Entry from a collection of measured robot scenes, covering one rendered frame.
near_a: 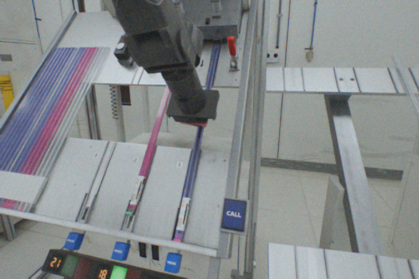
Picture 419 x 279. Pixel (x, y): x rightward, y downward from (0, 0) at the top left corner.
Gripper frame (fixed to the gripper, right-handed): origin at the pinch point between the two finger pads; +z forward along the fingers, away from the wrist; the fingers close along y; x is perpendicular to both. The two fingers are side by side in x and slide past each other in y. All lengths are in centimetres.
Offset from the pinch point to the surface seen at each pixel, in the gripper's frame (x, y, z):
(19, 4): -84, 135, 21
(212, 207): 18.2, -5.4, 0.8
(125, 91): -32, 51, 34
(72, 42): -29, 52, 1
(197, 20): -29.5, 5.3, -5.0
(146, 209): 20.6, 8.4, 0.9
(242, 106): -5.0, -9.3, -0.3
